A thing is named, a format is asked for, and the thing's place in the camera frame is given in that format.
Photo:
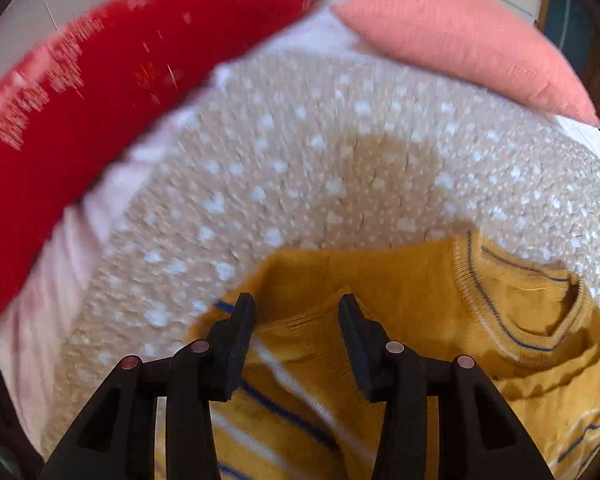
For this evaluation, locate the mustard striped knit sweater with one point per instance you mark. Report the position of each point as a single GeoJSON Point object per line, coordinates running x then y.
{"type": "Point", "coordinates": [425, 305]}

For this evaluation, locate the beige dotted blanket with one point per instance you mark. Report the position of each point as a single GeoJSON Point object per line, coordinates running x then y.
{"type": "Point", "coordinates": [300, 170]}

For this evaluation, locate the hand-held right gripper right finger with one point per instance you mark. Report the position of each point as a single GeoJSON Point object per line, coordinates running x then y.
{"type": "Point", "coordinates": [353, 342]}

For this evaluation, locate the white bed sheet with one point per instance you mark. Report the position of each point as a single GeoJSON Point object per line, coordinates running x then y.
{"type": "Point", "coordinates": [55, 260]}

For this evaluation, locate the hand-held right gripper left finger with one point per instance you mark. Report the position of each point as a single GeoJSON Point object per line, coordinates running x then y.
{"type": "Point", "coordinates": [241, 341]}

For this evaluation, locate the pink knit pillow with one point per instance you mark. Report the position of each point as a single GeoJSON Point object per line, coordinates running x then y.
{"type": "Point", "coordinates": [460, 40]}

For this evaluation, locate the red printed pillow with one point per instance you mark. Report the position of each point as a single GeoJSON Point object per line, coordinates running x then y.
{"type": "Point", "coordinates": [80, 125]}

